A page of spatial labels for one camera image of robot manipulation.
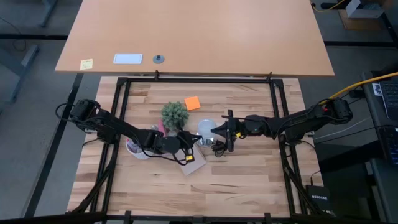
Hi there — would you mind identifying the white rectangular desk plate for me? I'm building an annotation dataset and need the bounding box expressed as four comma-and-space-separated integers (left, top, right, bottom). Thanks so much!
113, 53, 144, 65

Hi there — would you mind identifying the black side desk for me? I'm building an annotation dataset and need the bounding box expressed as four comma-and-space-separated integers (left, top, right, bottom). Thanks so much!
360, 70, 398, 224

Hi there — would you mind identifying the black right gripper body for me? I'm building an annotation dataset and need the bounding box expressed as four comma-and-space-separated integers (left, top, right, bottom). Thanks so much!
228, 109, 251, 152

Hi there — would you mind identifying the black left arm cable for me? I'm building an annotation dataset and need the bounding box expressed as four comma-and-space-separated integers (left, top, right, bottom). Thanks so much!
55, 103, 77, 121

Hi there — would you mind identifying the yellow sticky note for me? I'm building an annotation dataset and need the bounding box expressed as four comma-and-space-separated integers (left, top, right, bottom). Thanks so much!
79, 58, 94, 71

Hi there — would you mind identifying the short yellow cable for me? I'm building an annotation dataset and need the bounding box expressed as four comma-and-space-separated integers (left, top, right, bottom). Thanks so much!
312, 0, 346, 14

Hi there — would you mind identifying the brown cardboard box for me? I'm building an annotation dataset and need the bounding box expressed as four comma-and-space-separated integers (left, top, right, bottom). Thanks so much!
338, 8, 393, 31

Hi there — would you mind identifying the black lamp power cord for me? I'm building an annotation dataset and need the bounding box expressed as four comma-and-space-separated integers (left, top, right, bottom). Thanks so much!
212, 139, 229, 157

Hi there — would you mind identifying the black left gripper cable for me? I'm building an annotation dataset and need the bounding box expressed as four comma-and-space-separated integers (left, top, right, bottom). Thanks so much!
139, 146, 189, 166

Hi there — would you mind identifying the brown spiral notebook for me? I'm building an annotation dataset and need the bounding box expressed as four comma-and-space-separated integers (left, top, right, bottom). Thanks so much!
178, 144, 208, 177

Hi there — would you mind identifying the keyboard with blue backlight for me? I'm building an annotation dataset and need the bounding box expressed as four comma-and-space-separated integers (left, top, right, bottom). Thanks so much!
381, 126, 398, 166

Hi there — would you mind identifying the light wood desk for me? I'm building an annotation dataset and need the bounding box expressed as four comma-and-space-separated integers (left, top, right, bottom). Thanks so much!
54, 0, 335, 78

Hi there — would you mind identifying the orange sticky note pad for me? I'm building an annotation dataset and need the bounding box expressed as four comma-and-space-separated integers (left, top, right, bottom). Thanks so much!
183, 95, 201, 111

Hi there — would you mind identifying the long yellow hanging cable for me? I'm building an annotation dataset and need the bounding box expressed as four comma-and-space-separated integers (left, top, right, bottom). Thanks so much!
320, 72, 398, 105

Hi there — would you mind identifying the green artificial succulent plant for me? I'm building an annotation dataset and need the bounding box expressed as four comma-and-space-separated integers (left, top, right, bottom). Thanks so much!
160, 101, 190, 131

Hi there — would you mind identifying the white textured pen cup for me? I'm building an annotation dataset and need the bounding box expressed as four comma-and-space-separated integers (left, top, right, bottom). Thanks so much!
125, 138, 152, 161

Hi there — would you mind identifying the grey desk leg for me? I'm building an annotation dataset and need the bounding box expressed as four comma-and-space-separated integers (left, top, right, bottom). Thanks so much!
0, 44, 40, 104
39, 0, 59, 28

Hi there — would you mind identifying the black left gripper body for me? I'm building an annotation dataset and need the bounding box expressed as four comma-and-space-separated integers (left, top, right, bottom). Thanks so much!
158, 131, 195, 162

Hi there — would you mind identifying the grey white box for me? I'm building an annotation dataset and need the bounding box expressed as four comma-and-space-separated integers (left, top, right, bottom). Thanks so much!
345, 0, 386, 19

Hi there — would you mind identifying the black keyboard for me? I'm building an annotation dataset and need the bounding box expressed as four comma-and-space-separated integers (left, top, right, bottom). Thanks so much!
379, 80, 398, 121

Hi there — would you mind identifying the black aluminium rig frame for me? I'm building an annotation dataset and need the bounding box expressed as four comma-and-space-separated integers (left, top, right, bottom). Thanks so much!
65, 70, 336, 224

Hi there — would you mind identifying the black Netgear network switch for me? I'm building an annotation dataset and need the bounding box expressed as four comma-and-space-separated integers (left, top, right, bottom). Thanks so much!
305, 184, 331, 212

